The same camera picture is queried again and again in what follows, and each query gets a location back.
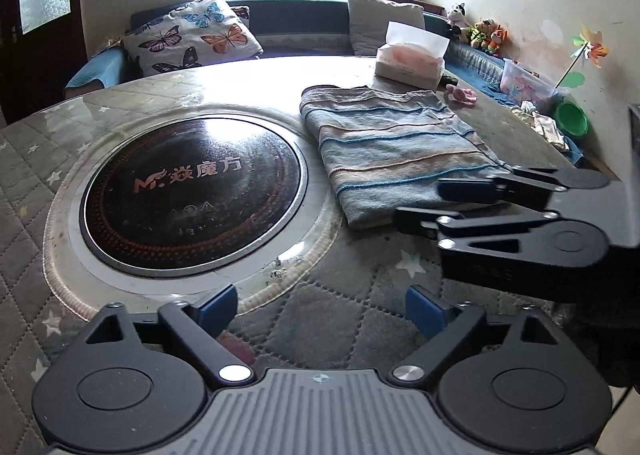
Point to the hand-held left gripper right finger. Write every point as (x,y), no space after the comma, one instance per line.
(425,307)

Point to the crumpled white cloth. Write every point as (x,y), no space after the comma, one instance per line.
(545,127)

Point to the green plastic bowl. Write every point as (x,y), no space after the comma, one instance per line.
(572,121)

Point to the dark blue sofa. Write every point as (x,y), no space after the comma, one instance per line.
(300,17)

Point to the striped grey blue garment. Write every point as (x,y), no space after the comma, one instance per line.
(390,150)

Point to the plain grey pillow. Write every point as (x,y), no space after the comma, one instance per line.
(367,22)

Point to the colourful pinwheel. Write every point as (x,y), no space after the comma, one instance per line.
(590,47)

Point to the butterfly print pillow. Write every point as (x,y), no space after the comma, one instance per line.
(190,35)

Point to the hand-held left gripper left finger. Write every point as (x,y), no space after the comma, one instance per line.
(217,307)

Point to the round black induction cooktop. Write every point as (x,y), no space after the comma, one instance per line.
(190,215)

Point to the clear plastic storage box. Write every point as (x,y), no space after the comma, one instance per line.
(525,85)

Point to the yellow plush toy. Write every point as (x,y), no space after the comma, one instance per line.
(481,32)

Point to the dark wooden glass door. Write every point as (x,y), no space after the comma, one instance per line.
(45,65)

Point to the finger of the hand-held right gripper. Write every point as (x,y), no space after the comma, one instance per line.
(465,190)
(415,221)

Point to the white pink tissue box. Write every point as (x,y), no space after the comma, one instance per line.
(407,65)

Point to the small pink plush toy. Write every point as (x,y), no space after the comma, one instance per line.
(462,95)

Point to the orange plush toy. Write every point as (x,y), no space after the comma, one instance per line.
(497,37)

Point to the black white plush toy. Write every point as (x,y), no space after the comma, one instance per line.
(457,14)

